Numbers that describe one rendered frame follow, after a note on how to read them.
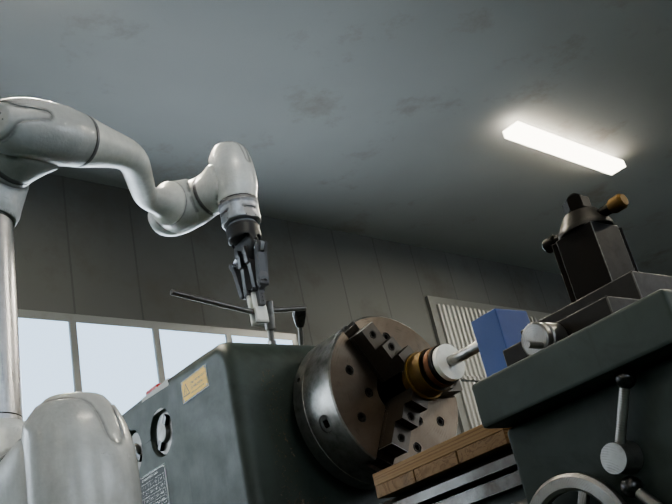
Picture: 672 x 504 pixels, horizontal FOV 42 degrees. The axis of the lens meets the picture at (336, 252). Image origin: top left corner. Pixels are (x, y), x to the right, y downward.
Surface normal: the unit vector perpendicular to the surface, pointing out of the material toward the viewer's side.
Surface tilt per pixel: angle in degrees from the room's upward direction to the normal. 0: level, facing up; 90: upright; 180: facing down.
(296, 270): 90
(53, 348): 90
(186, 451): 90
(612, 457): 90
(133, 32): 180
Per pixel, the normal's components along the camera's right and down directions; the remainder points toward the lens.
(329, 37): 0.21, 0.89
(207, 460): -0.80, -0.09
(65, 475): -0.02, -0.44
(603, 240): 0.57, -0.45
